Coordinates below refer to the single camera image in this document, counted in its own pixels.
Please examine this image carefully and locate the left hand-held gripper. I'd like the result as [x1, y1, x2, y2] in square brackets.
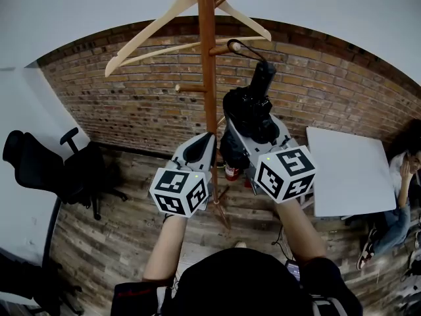
[149, 132, 217, 219]

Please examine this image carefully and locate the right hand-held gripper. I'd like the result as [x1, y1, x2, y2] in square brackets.
[224, 115, 316, 204]

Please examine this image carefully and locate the black umbrella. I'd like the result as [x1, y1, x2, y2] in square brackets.
[219, 38, 281, 171]

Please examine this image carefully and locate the brown wooden coat rack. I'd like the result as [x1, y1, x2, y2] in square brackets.
[175, 0, 244, 230]

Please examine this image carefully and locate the person's right forearm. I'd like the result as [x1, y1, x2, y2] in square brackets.
[274, 199, 326, 263]

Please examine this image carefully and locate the person's left forearm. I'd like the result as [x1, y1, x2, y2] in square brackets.
[143, 214, 188, 282]

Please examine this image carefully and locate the red fire extinguisher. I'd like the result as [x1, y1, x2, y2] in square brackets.
[224, 161, 240, 182]

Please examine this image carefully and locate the white square table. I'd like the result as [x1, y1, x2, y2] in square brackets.
[305, 126, 397, 217]

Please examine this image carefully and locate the light wooden clothes hanger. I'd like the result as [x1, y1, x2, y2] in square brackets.
[104, 0, 272, 78]

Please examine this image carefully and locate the person's black shirt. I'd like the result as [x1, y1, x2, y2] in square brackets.
[110, 247, 364, 316]

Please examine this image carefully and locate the black phone with blue screen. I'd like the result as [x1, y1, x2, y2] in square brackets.
[285, 259, 302, 282]

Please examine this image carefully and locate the black office chair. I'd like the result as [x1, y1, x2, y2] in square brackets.
[2, 126, 129, 221]

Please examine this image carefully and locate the large white desk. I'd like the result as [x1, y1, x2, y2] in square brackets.
[0, 66, 91, 266]

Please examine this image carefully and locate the black swivel chair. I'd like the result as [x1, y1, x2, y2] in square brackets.
[0, 251, 83, 315]

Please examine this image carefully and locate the thin black cable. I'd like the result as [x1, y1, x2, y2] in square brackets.
[271, 225, 292, 259]

